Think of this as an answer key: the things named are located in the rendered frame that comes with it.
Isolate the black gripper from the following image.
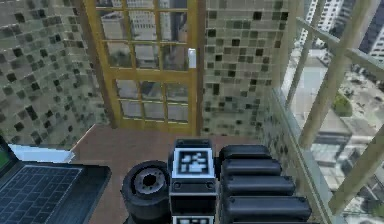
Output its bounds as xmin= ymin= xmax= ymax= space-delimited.
xmin=120 ymin=160 xmax=172 ymax=224

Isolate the black laptop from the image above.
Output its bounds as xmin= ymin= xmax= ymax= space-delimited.
xmin=0 ymin=135 xmax=112 ymax=224

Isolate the white flat table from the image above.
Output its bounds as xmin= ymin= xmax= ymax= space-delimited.
xmin=7 ymin=143 xmax=76 ymax=164

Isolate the yellow glazed room door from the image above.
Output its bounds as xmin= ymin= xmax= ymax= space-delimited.
xmin=82 ymin=0 xmax=205 ymax=133

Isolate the white door handle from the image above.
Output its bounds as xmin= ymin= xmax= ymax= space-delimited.
xmin=187 ymin=48 xmax=198 ymax=69

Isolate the large window with beige frame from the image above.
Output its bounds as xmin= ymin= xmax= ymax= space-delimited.
xmin=271 ymin=0 xmax=384 ymax=224

